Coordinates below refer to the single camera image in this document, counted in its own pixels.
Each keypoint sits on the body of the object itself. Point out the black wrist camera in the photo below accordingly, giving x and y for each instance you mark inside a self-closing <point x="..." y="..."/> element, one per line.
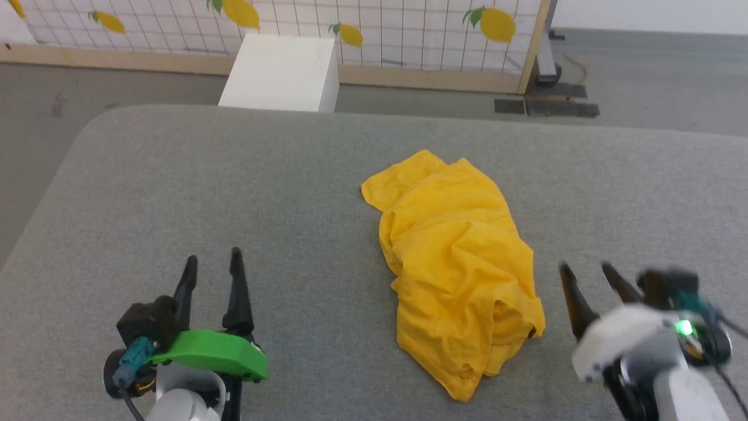
<point x="146" y="321"/>
<point x="672" y="289"/>

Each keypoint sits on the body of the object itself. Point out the lemon print divider screen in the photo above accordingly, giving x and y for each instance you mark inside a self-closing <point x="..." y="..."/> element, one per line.
<point x="409" y="35"/>

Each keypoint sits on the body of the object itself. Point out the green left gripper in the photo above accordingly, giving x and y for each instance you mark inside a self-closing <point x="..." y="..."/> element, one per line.
<point x="216" y="351"/>

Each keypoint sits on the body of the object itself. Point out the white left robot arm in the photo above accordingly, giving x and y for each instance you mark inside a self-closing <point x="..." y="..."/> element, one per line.
<point x="181" y="400"/>

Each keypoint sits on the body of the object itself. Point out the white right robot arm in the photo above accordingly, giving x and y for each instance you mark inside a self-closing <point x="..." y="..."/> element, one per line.
<point x="684" y="389"/>

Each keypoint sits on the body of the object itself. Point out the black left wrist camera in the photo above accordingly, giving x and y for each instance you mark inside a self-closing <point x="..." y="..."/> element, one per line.
<point x="146" y="321"/>

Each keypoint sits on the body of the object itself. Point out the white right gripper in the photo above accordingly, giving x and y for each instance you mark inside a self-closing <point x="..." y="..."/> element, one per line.
<point x="631" y="333"/>

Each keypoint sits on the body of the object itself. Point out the yellow garment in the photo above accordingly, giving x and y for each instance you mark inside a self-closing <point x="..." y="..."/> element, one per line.
<point x="456" y="257"/>

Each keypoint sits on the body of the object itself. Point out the long black floor mat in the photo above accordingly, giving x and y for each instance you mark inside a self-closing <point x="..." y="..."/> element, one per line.
<point x="561" y="108"/>

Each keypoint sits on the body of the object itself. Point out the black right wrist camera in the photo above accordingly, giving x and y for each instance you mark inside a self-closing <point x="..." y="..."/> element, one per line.
<point x="672" y="289"/>

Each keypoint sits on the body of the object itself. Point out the small black floor mat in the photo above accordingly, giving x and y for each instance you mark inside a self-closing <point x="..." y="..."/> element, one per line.
<point x="509" y="106"/>

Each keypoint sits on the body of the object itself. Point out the white box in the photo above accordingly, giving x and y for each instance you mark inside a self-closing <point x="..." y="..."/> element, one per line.
<point x="280" y="73"/>

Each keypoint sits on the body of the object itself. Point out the grey stand with caster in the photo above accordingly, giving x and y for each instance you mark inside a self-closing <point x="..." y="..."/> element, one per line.
<point x="548" y="58"/>

